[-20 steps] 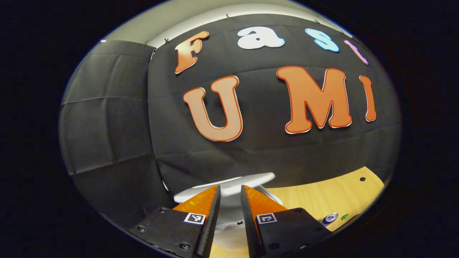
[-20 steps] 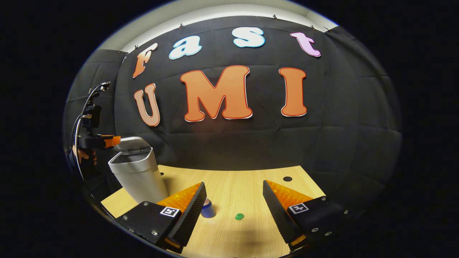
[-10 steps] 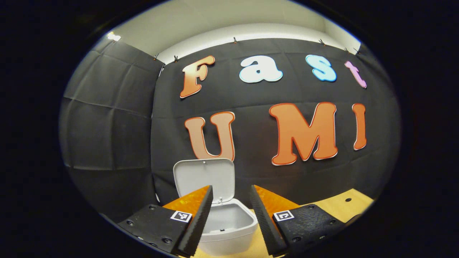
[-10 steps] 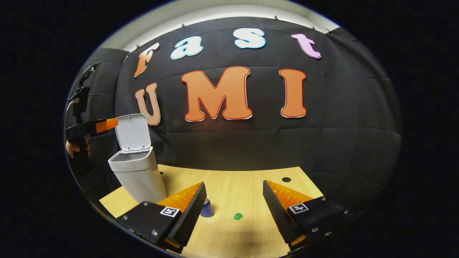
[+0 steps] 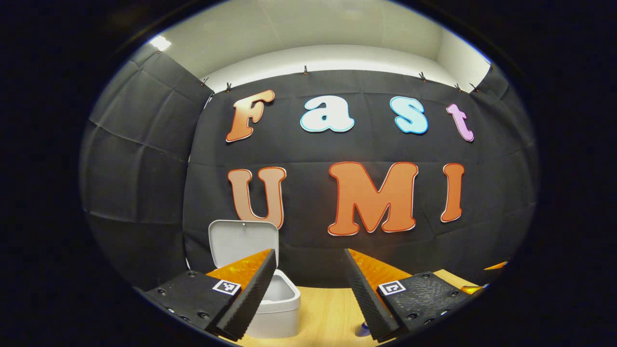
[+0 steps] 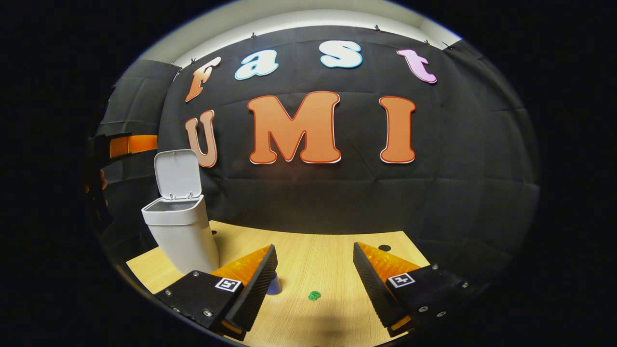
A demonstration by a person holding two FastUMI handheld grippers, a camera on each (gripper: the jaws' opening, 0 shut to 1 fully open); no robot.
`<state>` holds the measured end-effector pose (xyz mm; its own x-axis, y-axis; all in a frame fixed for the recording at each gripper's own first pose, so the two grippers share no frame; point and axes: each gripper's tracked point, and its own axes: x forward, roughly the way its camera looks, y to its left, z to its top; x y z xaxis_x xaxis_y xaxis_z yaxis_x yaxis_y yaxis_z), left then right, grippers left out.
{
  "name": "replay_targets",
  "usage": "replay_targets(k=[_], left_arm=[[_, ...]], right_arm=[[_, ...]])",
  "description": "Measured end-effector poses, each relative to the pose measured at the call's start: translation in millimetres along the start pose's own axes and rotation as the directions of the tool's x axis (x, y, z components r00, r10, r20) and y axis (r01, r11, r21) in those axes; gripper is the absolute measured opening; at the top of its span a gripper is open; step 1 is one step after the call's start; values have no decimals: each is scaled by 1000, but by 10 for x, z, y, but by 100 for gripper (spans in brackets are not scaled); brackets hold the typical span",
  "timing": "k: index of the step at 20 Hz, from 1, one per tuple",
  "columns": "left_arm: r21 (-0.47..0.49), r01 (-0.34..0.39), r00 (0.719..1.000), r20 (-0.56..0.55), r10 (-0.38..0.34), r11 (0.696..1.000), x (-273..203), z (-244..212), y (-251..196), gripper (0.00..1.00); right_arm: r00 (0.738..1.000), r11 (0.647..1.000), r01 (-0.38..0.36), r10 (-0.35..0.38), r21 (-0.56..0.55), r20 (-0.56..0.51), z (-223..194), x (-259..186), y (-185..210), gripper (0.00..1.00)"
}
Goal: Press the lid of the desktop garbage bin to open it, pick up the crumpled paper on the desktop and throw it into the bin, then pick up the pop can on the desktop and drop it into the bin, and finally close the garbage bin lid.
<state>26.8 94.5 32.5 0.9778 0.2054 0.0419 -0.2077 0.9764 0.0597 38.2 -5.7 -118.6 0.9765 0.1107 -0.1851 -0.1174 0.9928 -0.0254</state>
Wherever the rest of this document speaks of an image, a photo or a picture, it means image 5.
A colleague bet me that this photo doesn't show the wooden desktop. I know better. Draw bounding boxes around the wooden desktop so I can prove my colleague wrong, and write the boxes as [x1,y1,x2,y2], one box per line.
[236,269,483,347]

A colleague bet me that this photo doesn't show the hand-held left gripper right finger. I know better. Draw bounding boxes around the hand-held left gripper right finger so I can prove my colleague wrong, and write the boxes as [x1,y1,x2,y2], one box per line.
[344,249,475,343]

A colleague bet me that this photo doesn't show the row of small cloth clips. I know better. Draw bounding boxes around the row of small cloth clips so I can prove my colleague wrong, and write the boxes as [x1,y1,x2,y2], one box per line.
[201,58,492,93]

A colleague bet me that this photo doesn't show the black backdrop cloth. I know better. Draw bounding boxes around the black backdrop cloth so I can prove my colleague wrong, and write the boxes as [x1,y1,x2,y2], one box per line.
[80,43,538,292]

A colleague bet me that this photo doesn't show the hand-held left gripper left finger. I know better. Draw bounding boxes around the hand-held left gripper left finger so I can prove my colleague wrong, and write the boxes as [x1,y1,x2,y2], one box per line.
[142,248,278,342]

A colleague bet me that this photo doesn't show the white desktop garbage bin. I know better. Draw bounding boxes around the white desktop garbage bin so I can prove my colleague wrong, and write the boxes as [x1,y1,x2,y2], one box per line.
[208,220,302,339]

